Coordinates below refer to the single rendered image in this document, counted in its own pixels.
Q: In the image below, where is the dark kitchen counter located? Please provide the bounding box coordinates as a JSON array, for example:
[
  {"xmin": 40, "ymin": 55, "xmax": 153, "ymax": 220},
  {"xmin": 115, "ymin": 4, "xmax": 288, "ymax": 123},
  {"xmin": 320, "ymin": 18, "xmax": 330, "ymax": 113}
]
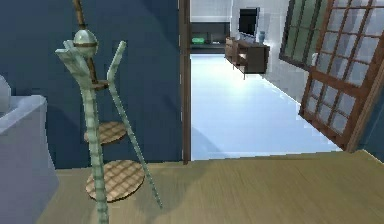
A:
[{"xmin": 190, "ymin": 21, "xmax": 232, "ymax": 55}]

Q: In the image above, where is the dark brown tv cabinet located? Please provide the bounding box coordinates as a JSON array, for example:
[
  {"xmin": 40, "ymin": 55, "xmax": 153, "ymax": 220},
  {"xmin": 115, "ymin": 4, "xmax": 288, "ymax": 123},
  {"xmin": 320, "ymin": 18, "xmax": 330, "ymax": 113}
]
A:
[{"xmin": 224, "ymin": 36, "xmax": 271, "ymax": 80}]

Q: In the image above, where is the green wicker plant stand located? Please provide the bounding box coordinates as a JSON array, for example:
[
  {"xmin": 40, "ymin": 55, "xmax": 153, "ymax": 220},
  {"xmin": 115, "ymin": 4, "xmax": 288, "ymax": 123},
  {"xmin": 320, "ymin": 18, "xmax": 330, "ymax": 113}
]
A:
[{"xmin": 54, "ymin": 0, "xmax": 164, "ymax": 224}]

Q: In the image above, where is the black television set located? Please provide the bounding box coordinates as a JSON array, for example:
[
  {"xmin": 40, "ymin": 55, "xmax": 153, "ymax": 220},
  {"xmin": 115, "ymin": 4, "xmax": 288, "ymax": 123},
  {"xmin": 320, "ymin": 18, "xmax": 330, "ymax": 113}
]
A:
[{"xmin": 238, "ymin": 7, "xmax": 261, "ymax": 38}]

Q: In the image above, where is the dark framed window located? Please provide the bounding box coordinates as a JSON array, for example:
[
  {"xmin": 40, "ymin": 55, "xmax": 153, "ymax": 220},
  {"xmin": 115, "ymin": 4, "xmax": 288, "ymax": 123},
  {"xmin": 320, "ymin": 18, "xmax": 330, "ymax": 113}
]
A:
[{"xmin": 279, "ymin": 0, "xmax": 330, "ymax": 72}]

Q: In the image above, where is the brown glass pane door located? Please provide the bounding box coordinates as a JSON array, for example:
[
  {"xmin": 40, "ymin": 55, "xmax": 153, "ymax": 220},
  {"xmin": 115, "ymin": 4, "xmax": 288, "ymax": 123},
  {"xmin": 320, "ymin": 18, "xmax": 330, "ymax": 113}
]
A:
[{"xmin": 298, "ymin": 0, "xmax": 384, "ymax": 154}]

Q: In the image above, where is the grey white bed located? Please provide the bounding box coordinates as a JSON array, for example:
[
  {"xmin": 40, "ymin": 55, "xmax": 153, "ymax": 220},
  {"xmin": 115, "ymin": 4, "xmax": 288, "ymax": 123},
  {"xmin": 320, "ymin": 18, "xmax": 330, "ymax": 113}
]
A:
[{"xmin": 0, "ymin": 75, "xmax": 60, "ymax": 224}]

